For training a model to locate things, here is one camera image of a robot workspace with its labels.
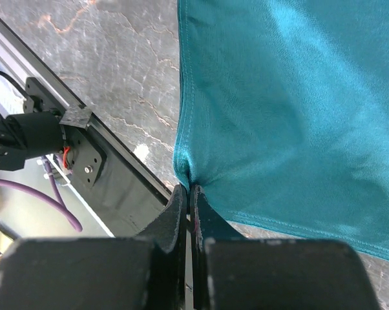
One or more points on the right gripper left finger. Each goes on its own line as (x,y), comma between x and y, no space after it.
(161,257)

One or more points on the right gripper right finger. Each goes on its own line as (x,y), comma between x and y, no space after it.
(205,223)

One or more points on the teal satin napkin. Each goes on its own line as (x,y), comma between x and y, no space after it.
(284,115)

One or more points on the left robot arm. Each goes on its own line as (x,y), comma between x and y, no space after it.
(46,127)

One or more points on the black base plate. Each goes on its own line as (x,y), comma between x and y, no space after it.
(121,197)

